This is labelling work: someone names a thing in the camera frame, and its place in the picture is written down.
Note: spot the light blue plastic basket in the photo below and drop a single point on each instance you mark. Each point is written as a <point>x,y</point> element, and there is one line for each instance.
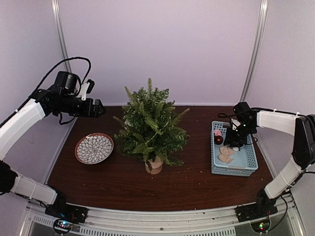
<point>244,161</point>

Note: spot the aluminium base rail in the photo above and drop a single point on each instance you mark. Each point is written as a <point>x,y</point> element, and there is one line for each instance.
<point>222,221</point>

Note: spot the small green christmas tree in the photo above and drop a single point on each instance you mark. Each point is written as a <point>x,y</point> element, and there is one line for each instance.
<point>150,127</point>

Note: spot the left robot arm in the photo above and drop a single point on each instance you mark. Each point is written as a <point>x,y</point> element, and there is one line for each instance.
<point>60,97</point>

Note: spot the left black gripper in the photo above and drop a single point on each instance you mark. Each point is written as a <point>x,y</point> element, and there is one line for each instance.
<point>87,112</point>

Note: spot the beige bow ornament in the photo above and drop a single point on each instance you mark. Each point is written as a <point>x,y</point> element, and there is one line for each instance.
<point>225,154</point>

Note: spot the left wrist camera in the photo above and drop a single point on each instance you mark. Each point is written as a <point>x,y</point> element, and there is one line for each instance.
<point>86,88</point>

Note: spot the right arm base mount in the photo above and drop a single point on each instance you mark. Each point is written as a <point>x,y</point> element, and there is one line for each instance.
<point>263,207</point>

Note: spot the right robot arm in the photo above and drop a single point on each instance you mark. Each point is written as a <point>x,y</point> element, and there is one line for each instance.
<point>301,127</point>

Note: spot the red bauble ornament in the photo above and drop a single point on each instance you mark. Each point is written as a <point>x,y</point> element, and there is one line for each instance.
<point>218,140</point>

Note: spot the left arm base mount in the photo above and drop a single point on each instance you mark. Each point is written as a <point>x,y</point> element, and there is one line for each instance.
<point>61,209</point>

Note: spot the pink ornament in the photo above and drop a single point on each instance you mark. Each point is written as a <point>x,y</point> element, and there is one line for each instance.
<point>217,132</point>

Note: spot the aluminium corner post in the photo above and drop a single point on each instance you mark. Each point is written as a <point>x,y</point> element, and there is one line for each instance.
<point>260,29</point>
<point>58,22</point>

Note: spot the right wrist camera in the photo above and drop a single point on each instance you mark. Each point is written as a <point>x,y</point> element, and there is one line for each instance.
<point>234,124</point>

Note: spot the patterned ceramic plate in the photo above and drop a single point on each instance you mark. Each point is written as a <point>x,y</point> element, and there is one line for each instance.
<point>94,148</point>

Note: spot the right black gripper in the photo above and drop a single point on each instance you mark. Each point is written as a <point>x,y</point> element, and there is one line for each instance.
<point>231,140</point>

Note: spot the right aluminium corner post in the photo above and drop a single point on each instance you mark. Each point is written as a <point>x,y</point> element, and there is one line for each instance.
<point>260,29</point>

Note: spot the left aluminium corner post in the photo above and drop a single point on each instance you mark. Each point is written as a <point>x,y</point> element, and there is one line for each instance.
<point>58,22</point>

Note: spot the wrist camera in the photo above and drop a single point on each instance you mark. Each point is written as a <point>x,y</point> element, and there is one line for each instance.
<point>86,88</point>
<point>234,124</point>

